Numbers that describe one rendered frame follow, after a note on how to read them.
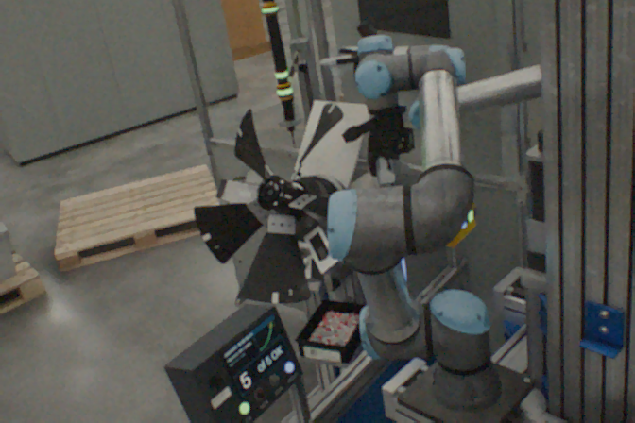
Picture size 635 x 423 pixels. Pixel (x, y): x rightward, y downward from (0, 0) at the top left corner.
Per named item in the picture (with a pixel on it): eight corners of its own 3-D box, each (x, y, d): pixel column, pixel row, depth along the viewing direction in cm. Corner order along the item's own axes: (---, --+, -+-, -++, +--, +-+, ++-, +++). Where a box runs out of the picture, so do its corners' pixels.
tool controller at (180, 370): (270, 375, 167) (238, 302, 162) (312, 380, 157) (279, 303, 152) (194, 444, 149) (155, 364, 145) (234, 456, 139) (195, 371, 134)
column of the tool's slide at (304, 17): (345, 349, 334) (282, -22, 264) (361, 348, 334) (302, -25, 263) (345, 358, 329) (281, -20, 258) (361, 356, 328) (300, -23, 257)
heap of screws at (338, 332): (327, 319, 221) (325, 307, 219) (368, 325, 215) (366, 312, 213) (302, 355, 205) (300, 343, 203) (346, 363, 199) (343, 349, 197)
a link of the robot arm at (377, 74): (407, 59, 131) (408, 46, 141) (350, 66, 134) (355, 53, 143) (411, 98, 134) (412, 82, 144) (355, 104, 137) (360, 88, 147)
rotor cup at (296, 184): (277, 185, 236) (253, 175, 226) (311, 177, 228) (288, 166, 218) (275, 225, 231) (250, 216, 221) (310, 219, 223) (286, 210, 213)
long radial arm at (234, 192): (302, 198, 248) (283, 191, 239) (297, 218, 247) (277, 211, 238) (246, 188, 266) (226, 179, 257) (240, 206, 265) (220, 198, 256)
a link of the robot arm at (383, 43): (353, 44, 143) (357, 36, 150) (360, 94, 147) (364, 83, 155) (391, 40, 141) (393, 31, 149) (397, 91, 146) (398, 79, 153)
